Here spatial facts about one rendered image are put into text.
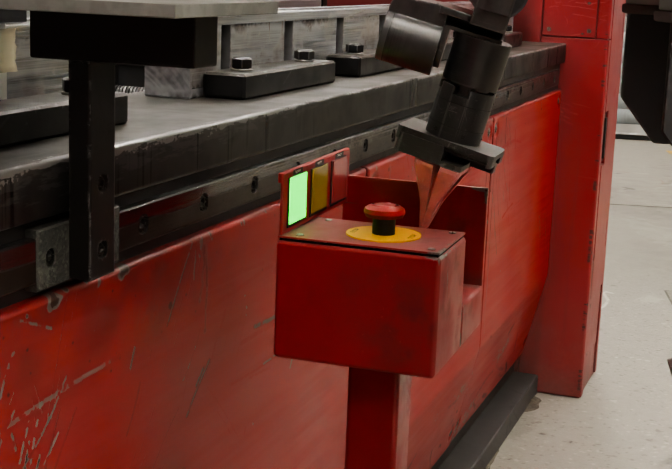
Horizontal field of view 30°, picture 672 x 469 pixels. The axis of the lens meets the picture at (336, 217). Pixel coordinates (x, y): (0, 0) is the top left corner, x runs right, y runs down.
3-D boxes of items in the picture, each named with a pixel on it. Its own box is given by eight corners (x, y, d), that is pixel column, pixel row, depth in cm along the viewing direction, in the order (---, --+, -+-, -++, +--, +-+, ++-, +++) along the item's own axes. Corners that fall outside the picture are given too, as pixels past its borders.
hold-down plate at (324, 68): (244, 100, 145) (244, 74, 144) (202, 97, 147) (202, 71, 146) (335, 82, 173) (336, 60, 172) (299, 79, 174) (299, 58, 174)
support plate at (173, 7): (175, 18, 86) (175, 4, 86) (-136, 1, 95) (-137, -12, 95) (278, 13, 102) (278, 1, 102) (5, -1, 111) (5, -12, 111)
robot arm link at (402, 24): (523, -22, 117) (523, -27, 125) (405, -58, 118) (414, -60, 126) (483, 99, 120) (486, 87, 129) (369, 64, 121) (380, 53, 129)
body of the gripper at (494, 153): (408, 133, 131) (429, 66, 129) (500, 166, 129) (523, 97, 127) (392, 141, 125) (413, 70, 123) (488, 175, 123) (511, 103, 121)
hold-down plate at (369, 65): (359, 77, 182) (360, 56, 181) (324, 75, 184) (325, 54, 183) (419, 65, 209) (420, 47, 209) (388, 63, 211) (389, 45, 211)
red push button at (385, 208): (397, 247, 118) (399, 209, 117) (356, 242, 119) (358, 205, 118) (408, 239, 122) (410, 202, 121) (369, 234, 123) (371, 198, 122)
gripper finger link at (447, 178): (389, 206, 133) (415, 123, 131) (452, 229, 132) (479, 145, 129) (371, 217, 127) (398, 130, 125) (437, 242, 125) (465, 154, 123)
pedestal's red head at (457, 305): (433, 380, 115) (444, 188, 112) (272, 357, 120) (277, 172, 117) (480, 325, 134) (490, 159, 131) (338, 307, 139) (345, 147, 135)
